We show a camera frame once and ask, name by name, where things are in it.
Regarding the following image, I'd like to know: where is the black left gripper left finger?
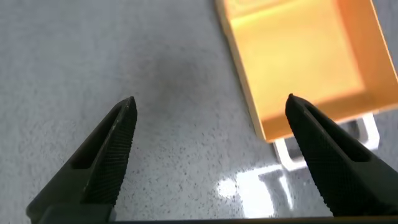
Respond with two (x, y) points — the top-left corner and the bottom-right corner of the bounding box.
(26, 96), (138, 224)

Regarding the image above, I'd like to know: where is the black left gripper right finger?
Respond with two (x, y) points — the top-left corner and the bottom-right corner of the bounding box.
(285, 93), (398, 218)

